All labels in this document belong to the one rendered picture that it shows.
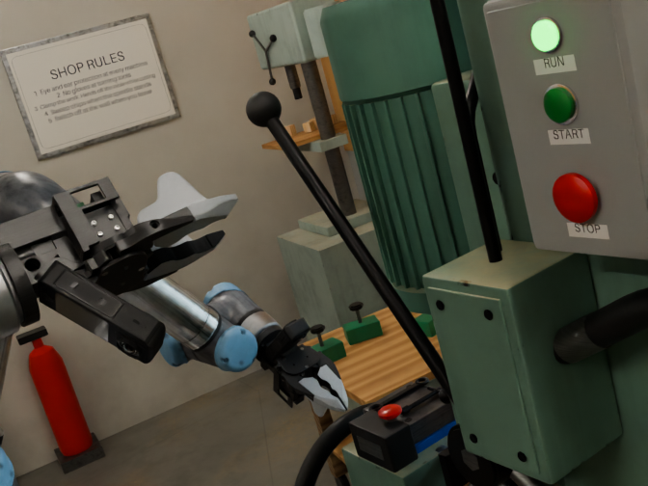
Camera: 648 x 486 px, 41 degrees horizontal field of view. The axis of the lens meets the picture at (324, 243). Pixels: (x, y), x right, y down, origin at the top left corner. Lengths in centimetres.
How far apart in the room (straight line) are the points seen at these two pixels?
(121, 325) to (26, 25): 312
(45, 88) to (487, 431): 327
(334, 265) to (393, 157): 238
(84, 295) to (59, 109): 305
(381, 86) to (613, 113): 33
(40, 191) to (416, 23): 71
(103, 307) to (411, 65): 34
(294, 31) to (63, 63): 111
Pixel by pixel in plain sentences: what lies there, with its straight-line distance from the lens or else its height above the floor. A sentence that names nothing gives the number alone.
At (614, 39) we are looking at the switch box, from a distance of 48.
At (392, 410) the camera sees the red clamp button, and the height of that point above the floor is 102.
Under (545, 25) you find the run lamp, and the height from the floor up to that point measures 146.
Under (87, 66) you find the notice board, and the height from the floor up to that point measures 156.
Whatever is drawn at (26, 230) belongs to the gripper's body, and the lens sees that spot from 78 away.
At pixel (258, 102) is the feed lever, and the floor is 144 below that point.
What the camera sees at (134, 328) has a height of 130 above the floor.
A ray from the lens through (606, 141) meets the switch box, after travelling 50.
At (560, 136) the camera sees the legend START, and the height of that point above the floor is 140.
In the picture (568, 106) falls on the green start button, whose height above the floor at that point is 141.
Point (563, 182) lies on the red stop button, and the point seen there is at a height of 137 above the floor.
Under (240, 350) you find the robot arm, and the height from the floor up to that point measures 102.
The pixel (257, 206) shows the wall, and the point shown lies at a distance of 404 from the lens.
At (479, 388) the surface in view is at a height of 122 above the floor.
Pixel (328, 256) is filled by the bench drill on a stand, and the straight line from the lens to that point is 316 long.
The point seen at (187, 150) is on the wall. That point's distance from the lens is 392.
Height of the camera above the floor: 150
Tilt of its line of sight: 14 degrees down
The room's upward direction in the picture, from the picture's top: 16 degrees counter-clockwise
